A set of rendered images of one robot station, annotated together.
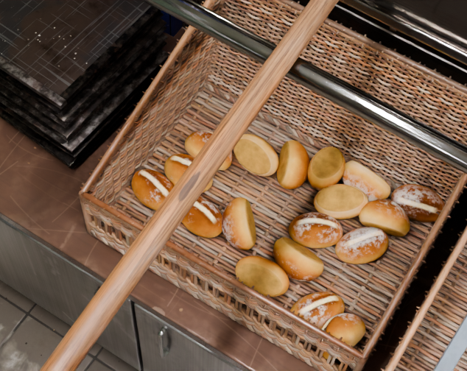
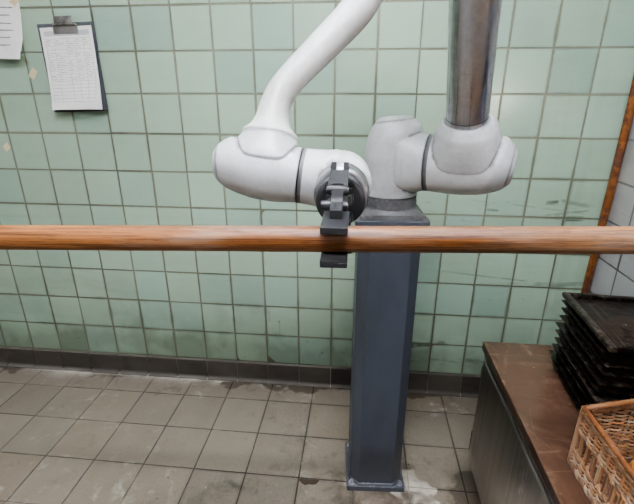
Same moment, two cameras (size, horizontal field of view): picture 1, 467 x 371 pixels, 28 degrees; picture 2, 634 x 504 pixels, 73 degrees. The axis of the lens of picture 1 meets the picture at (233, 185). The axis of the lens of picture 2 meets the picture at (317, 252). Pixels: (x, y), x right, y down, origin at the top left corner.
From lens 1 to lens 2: 79 cm
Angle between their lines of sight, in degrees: 61
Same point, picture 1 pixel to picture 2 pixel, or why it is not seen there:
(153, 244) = not seen: outside the picture
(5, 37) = (599, 315)
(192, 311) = not seen: outside the picture
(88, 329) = (519, 229)
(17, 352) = not seen: outside the picture
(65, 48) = not seen: outside the picture
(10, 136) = (558, 389)
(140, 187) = not seen: outside the picture
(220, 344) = not seen: outside the picture
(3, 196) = (525, 405)
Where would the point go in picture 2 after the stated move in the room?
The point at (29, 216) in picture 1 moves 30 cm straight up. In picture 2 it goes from (532, 424) to (557, 315)
